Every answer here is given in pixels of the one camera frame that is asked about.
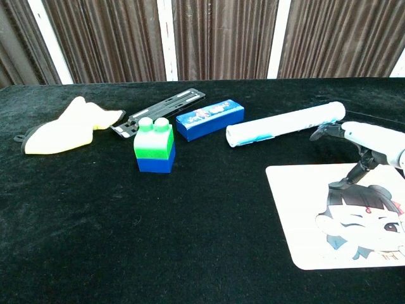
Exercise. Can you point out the green and blue toy brick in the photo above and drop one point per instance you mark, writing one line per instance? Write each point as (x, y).
(153, 149)

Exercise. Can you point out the cartoon girl mouse pad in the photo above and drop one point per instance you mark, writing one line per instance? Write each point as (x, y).
(300, 221)

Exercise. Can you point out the black velvet tablecloth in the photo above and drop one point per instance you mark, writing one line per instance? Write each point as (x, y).
(158, 237)

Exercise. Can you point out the white metal frame post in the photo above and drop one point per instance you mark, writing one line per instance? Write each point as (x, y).
(167, 41)
(278, 41)
(399, 68)

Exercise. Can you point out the blue rectangular box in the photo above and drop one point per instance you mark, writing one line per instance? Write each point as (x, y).
(209, 123)

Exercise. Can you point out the black folding laptop stand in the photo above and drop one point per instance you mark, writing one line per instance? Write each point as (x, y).
(167, 106)

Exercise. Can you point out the white and light-blue roll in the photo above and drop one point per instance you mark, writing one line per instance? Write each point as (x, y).
(278, 125)

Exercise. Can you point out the brown pleated curtain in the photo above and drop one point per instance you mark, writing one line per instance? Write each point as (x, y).
(19, 47)
(341, 38)
(110, 38)
(221, 38)

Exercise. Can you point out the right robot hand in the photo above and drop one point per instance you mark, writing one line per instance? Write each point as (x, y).
(376, 141)

